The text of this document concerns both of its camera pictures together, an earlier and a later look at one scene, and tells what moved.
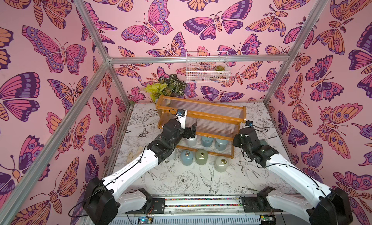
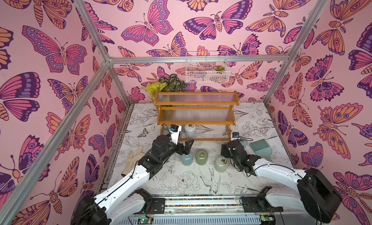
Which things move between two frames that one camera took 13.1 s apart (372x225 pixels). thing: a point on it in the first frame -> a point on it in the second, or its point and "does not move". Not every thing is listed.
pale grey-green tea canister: (221, 163) does not move
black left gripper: (192, 134) -> (186, 149)
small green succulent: (220, 68) does not move
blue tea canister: (187, 156) does not move
